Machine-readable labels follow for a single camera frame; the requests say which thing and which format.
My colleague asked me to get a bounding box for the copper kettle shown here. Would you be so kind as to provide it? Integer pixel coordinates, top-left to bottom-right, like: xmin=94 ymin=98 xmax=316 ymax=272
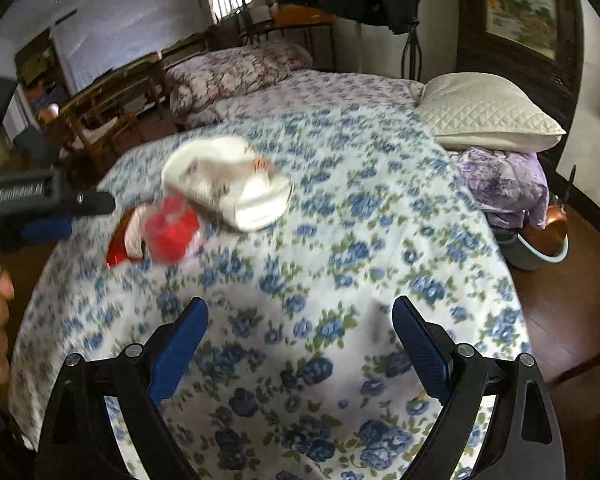
xmin=522 ymin=202 xmax=571 ymax=257

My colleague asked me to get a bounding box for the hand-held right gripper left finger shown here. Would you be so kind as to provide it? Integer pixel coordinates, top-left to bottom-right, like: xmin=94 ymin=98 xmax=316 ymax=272
xmin=36 ymin=297 xmax=210 ymax=480

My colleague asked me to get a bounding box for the clear red plastic wrapper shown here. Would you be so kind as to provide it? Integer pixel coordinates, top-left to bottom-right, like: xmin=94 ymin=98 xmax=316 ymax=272
xmin=142 ymin=194 xmax=204 ymax=264

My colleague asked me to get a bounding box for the white quilted pillow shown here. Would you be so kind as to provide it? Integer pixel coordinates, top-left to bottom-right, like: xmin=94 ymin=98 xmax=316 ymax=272
xmin=415 ymin=72 xmax=567 ymax=154

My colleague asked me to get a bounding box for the red and white packet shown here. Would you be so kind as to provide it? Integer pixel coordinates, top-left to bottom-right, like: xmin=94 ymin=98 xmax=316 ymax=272
xmin=105 ymin=205 xmax=150 ymax=271

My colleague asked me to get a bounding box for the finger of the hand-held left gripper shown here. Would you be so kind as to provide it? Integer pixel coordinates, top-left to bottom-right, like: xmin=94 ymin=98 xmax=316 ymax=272
xmin=22 ymin=217 xmax=75 ymax=243
xmin=61 ymin=190 xmax=117 ymax=217

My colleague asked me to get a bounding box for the purple floral bedsheet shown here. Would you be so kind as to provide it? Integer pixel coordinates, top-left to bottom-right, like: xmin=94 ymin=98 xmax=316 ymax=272
xmin=200 ymin=67 xmax=427 ymax=128

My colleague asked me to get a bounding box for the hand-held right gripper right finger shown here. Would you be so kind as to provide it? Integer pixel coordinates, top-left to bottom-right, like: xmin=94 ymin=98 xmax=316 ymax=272
xmin=391 ymin=295 xmax=567 ymax=480

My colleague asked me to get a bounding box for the wooden table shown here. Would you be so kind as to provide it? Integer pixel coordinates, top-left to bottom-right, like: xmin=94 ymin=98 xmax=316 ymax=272
xmin=64 ymin=51 xmax=172 ymax=128

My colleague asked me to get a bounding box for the purple floral cloth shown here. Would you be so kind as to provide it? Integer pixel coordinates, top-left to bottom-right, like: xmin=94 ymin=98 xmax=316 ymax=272
xmin=449 ymin=146 xmax=549 ymax=232

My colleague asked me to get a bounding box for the black tool handle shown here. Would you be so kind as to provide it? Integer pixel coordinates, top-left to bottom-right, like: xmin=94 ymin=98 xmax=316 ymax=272
xmin=559 ymin=164 xmax=579 ymax=212

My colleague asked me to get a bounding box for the black coat stand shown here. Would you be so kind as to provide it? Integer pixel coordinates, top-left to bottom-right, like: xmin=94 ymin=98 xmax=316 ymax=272
xmin=401 ymin=0 xmax=427 ymax=82

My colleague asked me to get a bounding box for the folded floral quilt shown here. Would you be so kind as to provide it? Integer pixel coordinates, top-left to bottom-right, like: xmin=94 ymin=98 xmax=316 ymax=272
xmin=169 ymin=41 xmax=314 ymax=117

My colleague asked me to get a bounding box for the wooden shelf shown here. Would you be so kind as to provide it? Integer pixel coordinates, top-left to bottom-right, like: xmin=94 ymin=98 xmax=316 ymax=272
xmin=13 ymin=34 xmax=72 ymax=131

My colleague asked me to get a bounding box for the orange metal chair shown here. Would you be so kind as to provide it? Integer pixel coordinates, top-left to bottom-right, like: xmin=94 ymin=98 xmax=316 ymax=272
xmin=271 ymin=4 xmax=339 ymax=70

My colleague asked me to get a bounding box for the blue floral bedsheet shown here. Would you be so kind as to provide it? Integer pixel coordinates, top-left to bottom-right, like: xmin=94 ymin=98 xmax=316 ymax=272
xmin=7 ymin=104 xmax=534 ymax=480

